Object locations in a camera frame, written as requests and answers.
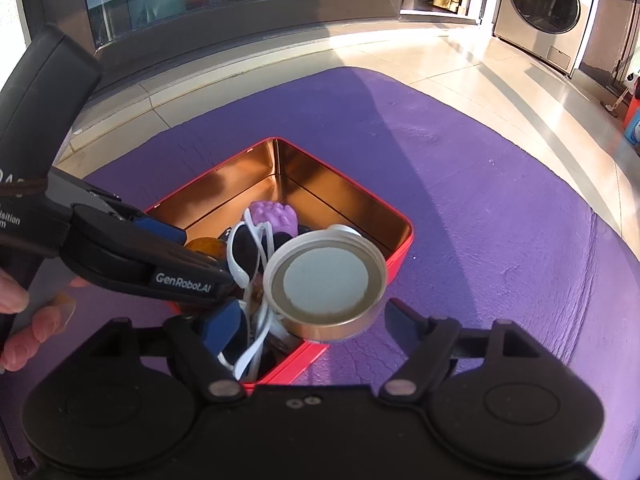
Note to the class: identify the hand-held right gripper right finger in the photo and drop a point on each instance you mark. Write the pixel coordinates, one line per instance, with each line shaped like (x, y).
(405, 325)

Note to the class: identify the purple bumpy toy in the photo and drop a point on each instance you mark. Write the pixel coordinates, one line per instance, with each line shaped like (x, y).
(275, 215)

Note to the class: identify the silver washing machine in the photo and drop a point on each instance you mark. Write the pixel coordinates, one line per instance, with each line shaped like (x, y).
(545, 10)

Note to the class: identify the blue detergent bottle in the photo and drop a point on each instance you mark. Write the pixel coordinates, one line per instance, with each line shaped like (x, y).
(633, 127)

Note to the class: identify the purple mat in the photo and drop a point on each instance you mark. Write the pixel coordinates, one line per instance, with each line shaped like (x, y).
(475, 210)

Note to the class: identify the round metal jar lid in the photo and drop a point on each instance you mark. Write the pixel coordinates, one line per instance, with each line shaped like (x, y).
(325, 280)

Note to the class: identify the white sunglasses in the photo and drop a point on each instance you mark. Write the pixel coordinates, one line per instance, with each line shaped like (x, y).
(247, 252)

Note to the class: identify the orange sponge ball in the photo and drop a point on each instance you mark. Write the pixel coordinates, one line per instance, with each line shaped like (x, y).
(205, 247)

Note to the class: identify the mop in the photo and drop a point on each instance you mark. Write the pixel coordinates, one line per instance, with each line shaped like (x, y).
(614, 102)

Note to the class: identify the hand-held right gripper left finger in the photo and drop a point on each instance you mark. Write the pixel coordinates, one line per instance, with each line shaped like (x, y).
(225, 322)

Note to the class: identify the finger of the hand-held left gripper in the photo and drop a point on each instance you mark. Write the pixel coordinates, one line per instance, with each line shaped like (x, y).
(160, 230)
(185, 280)

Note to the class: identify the person's left hand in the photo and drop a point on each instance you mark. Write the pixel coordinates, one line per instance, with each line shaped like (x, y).
(50, 317)

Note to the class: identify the red tin box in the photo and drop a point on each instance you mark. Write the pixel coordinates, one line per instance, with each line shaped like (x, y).
(310, 180)

